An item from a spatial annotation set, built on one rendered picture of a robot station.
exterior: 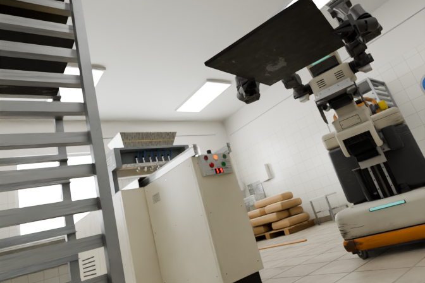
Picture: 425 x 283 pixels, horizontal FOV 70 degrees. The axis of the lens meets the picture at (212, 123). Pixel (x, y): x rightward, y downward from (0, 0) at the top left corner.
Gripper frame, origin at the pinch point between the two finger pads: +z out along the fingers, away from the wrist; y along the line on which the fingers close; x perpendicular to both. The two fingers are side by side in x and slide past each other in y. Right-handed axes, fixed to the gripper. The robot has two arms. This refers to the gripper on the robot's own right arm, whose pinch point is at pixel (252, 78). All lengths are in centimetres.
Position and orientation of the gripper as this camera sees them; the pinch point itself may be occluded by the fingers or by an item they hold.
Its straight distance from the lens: 139.3
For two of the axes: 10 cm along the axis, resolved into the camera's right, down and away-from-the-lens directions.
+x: 9.3, -2.7, 2.5
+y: -3.3, -9.1, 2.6
